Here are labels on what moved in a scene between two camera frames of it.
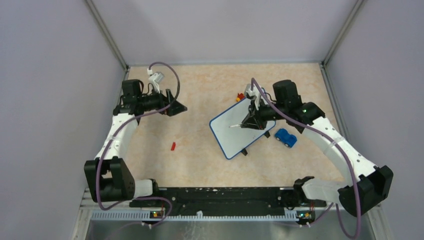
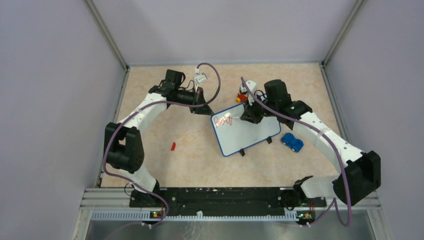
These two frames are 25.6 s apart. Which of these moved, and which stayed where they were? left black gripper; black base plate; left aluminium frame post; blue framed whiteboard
Moved: blue framed whiteboard; left black gripper
Stayed: black base plate; left aluminium frame post
